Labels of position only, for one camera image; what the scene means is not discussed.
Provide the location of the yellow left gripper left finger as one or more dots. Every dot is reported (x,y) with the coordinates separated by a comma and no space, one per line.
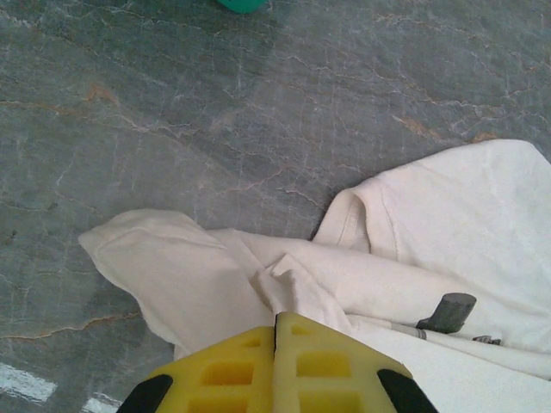
(241,353)

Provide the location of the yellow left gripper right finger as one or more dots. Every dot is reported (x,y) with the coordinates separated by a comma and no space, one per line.
(310,344)

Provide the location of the cream t-shirt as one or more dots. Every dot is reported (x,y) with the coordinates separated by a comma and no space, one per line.
(430,215)

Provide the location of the teal plastic laundry basket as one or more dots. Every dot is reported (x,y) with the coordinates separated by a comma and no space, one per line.
(241,4)

